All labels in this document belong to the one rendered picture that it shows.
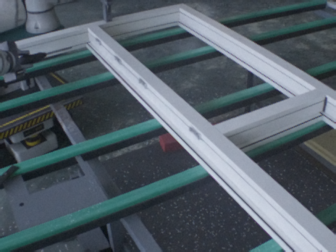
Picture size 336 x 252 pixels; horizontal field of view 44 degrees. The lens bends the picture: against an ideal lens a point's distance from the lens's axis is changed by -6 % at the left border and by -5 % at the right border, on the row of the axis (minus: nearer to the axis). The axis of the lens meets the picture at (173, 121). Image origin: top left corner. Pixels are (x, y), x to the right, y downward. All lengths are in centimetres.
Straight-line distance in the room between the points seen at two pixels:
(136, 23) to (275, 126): 85
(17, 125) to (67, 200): 135
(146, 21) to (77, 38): 31
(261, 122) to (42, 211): 59
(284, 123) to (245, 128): 15
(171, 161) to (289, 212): 72
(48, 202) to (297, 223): 56
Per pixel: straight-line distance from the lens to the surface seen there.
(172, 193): 104
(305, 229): 86
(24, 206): 105
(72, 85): 146
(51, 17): 235
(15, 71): 144
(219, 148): 102
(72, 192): 105
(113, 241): 124
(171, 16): 188
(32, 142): 248
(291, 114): 121
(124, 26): 179
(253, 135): 115
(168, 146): 155
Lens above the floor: 156
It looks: 34 degrees down
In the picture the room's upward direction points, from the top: 1 degrees counter-clockwise
